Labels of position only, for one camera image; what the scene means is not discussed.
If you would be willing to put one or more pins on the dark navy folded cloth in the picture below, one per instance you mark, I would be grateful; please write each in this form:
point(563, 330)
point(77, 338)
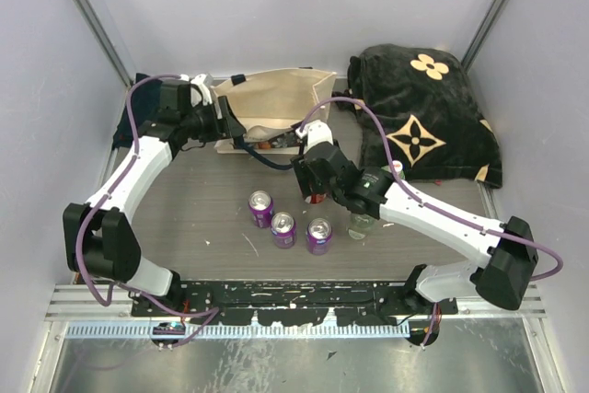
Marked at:
point(144, 104)

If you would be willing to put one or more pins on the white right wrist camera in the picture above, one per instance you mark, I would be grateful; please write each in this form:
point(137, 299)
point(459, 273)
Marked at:
point(314, 133)

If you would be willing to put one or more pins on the orange juice bottle green label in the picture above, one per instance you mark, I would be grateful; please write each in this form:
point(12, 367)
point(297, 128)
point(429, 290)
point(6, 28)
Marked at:
point(397, 169)

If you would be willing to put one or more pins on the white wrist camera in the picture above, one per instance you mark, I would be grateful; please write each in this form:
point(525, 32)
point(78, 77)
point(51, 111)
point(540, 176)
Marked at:
point(314, 133)
point(201, 88)

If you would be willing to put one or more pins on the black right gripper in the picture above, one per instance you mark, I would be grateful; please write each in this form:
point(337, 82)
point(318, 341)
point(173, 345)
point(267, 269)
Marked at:
point(302, 174)

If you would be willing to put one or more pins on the aluminium slotted rail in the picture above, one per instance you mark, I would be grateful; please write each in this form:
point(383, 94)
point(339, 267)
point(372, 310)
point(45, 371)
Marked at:
point(151, 329)

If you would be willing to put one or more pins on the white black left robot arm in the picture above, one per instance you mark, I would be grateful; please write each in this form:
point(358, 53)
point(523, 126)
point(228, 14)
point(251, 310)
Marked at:
point(99, 238)

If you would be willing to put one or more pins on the beige canvas tote bag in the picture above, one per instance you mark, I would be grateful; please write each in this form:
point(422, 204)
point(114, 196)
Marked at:
point(270, 105)

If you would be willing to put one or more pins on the red cola can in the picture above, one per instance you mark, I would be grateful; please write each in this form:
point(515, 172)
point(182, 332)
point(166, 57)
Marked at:
point(315, 198)

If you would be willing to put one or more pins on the purple soda can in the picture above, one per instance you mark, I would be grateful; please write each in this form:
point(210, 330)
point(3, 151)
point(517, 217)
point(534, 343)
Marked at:
point(260, 204)
point(283, 230)
point(318, 236)

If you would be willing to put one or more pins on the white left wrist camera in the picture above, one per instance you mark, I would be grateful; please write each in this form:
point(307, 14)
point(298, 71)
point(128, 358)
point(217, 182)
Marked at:
point(201, 88)

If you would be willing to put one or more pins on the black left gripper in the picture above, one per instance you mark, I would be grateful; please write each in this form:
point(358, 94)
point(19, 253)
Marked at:
point(218, 123)

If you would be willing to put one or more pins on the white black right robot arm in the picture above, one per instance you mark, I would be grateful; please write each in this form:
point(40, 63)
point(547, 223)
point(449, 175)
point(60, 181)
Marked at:
point(499, 259)

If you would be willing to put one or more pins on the black mounting base plate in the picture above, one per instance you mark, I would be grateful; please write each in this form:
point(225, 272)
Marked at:
point(297, 303)

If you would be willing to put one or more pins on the clear bottle green cap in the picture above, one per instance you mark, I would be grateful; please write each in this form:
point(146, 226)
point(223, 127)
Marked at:
point(360, 226)

